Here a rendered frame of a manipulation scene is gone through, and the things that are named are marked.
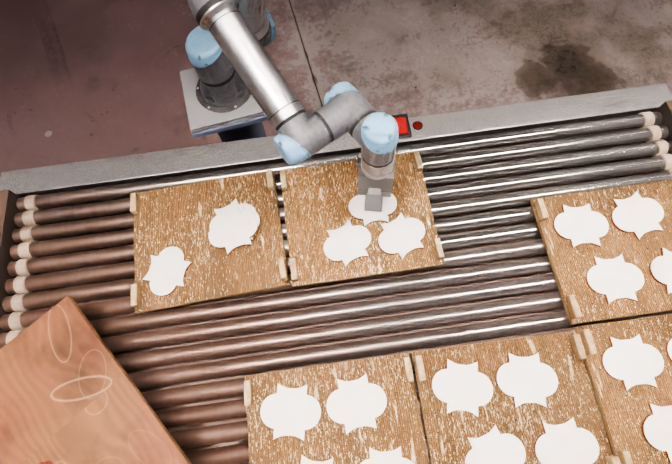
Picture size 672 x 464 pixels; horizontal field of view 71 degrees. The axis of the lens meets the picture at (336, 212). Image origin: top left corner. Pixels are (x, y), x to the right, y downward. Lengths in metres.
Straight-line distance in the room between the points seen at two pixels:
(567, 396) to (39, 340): 1.26
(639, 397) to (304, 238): 0.90
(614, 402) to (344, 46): 2.24
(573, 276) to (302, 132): 0.81
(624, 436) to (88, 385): 1.23
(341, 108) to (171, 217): 0.63
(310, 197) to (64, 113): 1.99
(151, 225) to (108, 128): 1.52
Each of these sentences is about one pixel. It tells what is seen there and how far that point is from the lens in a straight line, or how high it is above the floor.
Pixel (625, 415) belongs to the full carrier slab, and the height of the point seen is 0.94.
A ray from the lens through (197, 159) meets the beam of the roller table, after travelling 1.49.
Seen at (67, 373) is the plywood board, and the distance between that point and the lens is 1.29.
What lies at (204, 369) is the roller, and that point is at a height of 0.92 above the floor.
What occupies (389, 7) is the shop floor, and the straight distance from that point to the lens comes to 3.11.
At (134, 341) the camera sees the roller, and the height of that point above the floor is 0.92.
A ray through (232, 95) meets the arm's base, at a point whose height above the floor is 0.93.
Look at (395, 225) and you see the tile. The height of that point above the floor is 0.95.
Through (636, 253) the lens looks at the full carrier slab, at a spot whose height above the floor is 0.94.
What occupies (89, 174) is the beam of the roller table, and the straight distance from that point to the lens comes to 1.60.
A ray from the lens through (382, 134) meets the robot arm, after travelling 0.95.
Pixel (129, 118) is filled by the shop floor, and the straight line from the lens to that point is 2.87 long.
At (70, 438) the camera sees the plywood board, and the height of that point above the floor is 1.04.
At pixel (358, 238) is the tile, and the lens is 1.28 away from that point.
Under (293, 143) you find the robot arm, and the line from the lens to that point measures 0.98.
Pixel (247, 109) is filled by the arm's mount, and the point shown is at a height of 0.89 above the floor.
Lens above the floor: 2.15
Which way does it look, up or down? 67 degrees down
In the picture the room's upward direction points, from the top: 5 degrees counter-clockwise
